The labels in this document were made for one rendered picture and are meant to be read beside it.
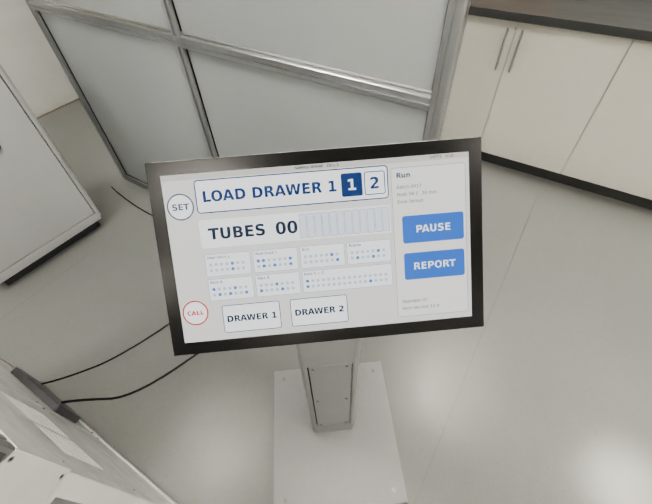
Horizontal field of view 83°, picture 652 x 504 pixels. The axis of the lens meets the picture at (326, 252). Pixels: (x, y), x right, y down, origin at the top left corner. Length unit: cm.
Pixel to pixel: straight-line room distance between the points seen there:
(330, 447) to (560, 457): 83
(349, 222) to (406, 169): 12
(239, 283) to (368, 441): 104
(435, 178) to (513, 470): 126
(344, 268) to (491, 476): 118
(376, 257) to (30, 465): 62
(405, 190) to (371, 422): 111
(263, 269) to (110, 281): 170
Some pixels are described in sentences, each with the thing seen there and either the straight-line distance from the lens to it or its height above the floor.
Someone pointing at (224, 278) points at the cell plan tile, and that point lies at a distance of 61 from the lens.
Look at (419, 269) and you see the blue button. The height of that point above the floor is 105.
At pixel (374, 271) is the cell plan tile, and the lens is 60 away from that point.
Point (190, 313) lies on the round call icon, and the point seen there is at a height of 102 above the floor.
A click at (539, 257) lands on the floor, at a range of 224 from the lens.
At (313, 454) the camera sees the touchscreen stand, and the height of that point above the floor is 4.
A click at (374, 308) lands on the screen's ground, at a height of 100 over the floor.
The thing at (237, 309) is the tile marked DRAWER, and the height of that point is 102.
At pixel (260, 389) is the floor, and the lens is 166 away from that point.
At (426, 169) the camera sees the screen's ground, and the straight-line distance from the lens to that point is 61.
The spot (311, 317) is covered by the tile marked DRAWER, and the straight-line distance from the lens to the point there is 62.
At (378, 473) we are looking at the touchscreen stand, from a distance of 152.
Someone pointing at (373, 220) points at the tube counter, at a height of 111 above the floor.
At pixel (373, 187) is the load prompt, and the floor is 115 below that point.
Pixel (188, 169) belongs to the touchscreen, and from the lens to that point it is 61.
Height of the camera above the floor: 152
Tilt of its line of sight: 49 degrees down
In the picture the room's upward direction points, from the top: 3 degrees counter-clockwise
